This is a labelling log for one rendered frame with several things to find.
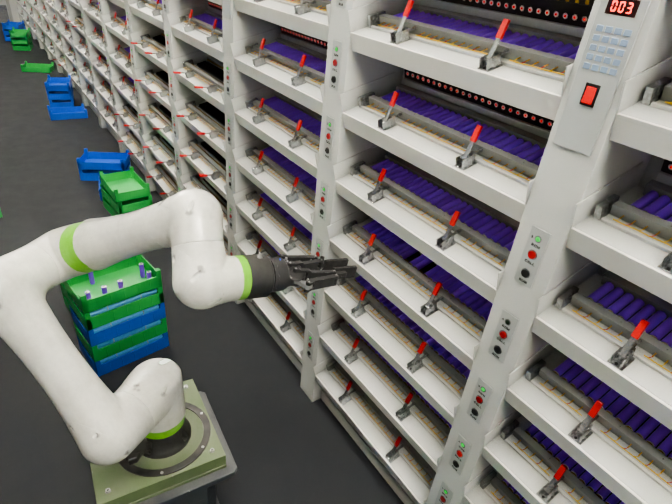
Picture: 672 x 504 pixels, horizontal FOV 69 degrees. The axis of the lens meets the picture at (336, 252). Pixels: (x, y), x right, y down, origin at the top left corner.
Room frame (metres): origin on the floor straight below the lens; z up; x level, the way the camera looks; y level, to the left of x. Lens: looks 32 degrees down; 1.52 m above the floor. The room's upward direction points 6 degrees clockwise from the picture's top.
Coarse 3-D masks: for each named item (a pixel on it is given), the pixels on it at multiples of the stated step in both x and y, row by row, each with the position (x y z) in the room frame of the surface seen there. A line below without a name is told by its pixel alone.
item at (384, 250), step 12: (360, 228) 1.33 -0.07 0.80; (384, 252) 1.22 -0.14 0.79; (396, 264) 1.18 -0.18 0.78; (408, 264) 1.15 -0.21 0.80; (420, 276) 1.10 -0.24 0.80; (432, 288) 1.06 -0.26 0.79; (444, 300) 1.02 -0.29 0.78; (456, 300) 1.01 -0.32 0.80; (468, 312) 0.96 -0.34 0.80; (480, 324) 0.92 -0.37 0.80
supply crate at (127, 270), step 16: (96, 272) 1.55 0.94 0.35; (112, 272) 1.59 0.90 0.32; (128, 272) 1.60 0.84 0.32; (160, 272) 1.54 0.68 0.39; (80, 288) 1.47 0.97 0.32; (96, 288) 1.48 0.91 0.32; (112, 288) 1.49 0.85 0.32; (128, 288) 1.45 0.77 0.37; (144, 288) 1.49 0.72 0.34; (80, 304) 1.34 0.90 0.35; (96, 304) 1.36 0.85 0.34
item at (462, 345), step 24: (360, 216) 1.39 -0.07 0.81; (336, 240) 1.31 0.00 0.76; (360, 240) 1.30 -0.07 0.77; (360, 264) 1.19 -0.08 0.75; (384, 288) 1.10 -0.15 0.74; (408, 288) 1.09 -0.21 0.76; (408, 312) 1.03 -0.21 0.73; (456, 312) 0.99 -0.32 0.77; (432, 336) 0.96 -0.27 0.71; (456, 336) 0.91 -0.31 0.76; (480, 336) 0.91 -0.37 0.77
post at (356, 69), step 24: (336, 0) 1.38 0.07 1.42; (360, 0) 1.34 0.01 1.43; (336, 24) 1.37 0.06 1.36; (360, 72) 1.35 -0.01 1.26; (384, 72) 1.40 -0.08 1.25; (336, 96) 1.35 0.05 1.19; (336, 120) 1.34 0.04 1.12; (336, 144) 1.33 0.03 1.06; (360, 144) 1.37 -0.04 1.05; (336, 192) 1.33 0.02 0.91; (336, 216) 1.33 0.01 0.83; (312, 240) 1.39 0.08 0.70; (336, 312) 1.36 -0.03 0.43; (312, 360) 1.34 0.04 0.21; (312, 384) 1.33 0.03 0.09
